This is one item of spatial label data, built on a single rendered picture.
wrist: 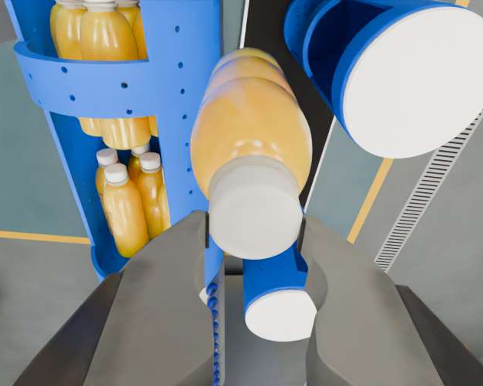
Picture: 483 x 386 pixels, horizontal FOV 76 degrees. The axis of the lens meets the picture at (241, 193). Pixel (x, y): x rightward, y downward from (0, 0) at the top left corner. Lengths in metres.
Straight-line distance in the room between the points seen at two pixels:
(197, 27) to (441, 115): 0.50
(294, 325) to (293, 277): 0.19
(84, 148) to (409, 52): 0.62
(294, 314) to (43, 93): 0.89
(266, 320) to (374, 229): 1.47
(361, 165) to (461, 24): 1.42
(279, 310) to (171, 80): 0.80
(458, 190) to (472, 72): 1.76
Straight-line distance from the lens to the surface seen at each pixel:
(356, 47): 0.65
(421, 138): 0.74
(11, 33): 0.97
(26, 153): 2.18
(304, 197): 1.86
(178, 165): 0.47
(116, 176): 0.61
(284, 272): 1.01
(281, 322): 1.10
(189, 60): 0.43
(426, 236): 2.62
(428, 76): 0.68
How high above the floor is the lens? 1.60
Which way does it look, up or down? 54 degrees down
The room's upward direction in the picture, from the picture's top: 178 degrees clockwise
